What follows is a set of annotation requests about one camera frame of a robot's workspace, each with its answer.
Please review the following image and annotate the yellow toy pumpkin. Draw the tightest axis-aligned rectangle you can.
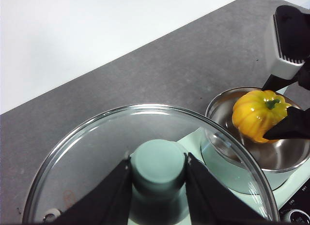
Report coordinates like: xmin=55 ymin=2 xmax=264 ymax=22
xmin=232 ymin=90 xmax=293 ymax=144

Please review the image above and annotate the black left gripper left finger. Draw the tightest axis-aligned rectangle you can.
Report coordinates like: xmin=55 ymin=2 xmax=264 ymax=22
xmin=52 ymin=157 xmax=133 ymax=225

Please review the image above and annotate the silver control knob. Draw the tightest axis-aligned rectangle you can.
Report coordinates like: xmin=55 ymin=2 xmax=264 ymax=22
xmin=289 ymin=209 xmax=310 ymax=225

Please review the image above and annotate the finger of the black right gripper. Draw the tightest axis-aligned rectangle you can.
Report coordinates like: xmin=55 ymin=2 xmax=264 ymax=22
xmin=263 ymin=105 xmax=310 ymax=141
xmin=261 ymin=74 xmax=298 ymax=92

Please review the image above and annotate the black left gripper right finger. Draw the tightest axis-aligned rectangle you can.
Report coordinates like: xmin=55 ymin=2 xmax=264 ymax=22
xmin=184 ymin=151 xmax=270 ymax=225

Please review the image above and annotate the mint green breakfast machine base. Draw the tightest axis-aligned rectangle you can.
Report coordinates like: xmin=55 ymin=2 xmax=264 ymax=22
xmin=178 ymin=86 xmax=310 ymax=225

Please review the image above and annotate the mint green steamer pot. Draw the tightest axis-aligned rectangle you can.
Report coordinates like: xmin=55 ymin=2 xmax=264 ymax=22
xmin=200 ymin=87 xmax=310 ymax=195

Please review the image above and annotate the pale grey camera box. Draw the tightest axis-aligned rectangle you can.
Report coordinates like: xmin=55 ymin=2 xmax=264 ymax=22
xmin=264 ymin=11 xmax=307 ymax=80

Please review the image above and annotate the glass lid with mint knob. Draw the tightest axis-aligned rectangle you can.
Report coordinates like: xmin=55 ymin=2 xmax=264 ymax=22
xmin=23 ymin=103 xmax=281 ymax=225

